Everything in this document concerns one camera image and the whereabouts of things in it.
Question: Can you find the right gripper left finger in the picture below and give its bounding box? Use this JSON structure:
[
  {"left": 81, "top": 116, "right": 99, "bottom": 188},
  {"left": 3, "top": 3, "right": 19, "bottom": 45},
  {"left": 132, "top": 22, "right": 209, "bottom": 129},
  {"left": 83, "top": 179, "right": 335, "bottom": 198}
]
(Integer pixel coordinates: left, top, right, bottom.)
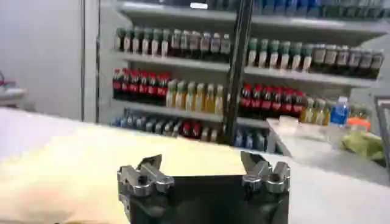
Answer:
[{"left": 117, "top": 153, "right": 175, "bottom": 197}]

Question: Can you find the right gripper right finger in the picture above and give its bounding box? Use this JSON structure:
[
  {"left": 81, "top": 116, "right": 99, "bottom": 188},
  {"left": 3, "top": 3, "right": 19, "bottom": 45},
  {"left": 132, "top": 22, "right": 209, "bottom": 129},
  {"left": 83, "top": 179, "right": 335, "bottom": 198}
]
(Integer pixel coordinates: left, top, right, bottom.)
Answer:
[{"left": 240, "top": 151, "right": 291, "bottom": 194}]

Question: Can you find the pale yellow cloth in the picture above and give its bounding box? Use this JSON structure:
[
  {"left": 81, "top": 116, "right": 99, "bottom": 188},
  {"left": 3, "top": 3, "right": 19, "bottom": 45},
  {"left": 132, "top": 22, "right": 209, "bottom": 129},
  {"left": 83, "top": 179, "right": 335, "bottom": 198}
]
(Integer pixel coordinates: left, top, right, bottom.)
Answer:
[{"left": 0, "top": 125, "right": 248, "bottom": 224}]

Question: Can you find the white side table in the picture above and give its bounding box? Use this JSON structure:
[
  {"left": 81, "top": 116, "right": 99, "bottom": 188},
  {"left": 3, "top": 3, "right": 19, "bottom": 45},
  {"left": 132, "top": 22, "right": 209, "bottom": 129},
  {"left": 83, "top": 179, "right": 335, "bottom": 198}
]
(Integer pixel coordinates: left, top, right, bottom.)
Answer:
[{"left": 266, "top": 117, "right": 390, "bottom": 187}]

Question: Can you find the blue label water bottle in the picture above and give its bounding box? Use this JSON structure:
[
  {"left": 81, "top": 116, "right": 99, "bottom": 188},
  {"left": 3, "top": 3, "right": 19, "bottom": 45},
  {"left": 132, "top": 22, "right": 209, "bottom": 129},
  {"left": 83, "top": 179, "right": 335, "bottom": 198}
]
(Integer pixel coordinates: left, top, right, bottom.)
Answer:
[{"left": 328, "top": 96, "right": 350, "bottom": 144}]

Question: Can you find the shelf rack with bottles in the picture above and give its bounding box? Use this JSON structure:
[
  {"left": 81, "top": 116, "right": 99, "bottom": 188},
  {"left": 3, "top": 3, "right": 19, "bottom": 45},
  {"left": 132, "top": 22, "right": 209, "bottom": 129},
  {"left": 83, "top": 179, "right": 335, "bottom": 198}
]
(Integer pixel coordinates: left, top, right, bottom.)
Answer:
[
  {"left": 234, "top": 0, "right": 390, "bottom": 155},
  {"left": 96, "top": 0, "right": 244, "bottom": 144}
]

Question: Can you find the orange lid box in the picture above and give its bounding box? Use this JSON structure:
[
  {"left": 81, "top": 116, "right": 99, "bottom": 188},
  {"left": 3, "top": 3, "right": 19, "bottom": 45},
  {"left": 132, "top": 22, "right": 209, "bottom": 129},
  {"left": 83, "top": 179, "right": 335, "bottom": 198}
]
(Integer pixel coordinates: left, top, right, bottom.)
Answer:
[{"left": 346, "top": 116, "right": 372, "bottom": 132}]

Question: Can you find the grey laptop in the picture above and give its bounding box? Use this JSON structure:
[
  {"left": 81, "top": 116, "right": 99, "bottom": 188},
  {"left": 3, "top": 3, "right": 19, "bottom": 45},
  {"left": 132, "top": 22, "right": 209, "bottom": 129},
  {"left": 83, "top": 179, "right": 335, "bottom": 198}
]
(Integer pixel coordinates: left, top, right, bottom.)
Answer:
[{"left": 374, "top": 95, "right": 390, "bottom": 173}]

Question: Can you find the white table with metal legs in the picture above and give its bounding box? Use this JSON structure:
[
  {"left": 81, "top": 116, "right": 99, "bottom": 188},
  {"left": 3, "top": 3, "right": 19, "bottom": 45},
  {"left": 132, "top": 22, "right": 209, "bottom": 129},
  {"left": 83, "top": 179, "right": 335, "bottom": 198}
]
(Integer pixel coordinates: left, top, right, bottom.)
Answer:
[{"left": 0, "top": 88, "right": 27, "bottom": 108}]

